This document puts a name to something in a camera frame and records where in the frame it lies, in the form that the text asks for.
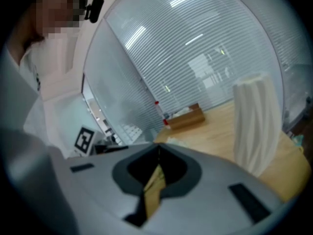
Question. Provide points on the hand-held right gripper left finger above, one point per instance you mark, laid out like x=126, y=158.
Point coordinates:
x=97, y=192

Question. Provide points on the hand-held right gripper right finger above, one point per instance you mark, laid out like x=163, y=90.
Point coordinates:
x=207, y=199

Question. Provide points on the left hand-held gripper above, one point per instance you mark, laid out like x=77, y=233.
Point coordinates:
x=84, y=141

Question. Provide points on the person's right forearm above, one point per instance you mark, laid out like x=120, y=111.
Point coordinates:
x=29, y=180

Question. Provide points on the person's torso in white shirt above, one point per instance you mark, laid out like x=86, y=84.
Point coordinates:
x=53, y=87

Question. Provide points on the wooden table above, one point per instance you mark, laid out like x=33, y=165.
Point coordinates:
x=215, y=136

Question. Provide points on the wooden box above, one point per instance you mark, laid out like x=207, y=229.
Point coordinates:
x=185, y=122

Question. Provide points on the clear bottle with red cap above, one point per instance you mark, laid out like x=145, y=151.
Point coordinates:
x=166, y=122

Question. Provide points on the pale green mug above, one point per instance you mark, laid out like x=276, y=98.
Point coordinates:
x=298, y=140

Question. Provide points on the person's head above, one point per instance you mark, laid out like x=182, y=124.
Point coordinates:
x=56, y=11

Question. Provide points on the black head camera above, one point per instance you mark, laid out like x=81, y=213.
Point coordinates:
x=94, y=8

